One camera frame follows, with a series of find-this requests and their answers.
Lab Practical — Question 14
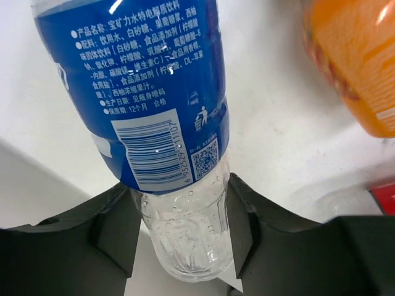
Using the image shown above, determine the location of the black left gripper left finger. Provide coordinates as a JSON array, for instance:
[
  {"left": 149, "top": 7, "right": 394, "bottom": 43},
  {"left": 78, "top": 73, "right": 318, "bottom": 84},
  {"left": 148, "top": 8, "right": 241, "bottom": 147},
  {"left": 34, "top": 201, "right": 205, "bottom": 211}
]
[{"left": 1, "top": 183, "right": 141, "bottom": 295}]

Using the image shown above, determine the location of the blue label clear bottle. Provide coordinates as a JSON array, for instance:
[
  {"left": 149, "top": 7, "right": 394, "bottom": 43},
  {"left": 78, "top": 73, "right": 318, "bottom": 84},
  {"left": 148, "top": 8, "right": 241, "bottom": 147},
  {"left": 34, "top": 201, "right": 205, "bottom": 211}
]
[{"left": 31, "top": 1, "right": 233, "bottom": 282}]

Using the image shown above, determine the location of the orange juice bottle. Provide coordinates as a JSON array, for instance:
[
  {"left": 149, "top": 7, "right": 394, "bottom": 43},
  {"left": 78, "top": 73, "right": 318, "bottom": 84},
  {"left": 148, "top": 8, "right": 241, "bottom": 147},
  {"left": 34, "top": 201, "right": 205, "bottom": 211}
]
[{"left": 303, "top": 1, "right": 394, "bottom": 138}]

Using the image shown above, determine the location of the red label clear bottle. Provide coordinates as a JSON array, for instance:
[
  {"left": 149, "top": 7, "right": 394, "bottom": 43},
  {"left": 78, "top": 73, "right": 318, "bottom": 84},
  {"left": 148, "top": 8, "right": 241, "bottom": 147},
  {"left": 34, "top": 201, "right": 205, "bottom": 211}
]
[{"left": 290, "top": 179, "right": 394, "bottom": 223}]

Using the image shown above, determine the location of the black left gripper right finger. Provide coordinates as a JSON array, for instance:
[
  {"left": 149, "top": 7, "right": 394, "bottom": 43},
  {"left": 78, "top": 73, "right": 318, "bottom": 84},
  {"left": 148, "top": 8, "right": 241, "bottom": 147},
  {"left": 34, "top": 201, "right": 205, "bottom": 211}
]
[{"left": 227, "top": 173, "right": 394, "bottom": 295}]

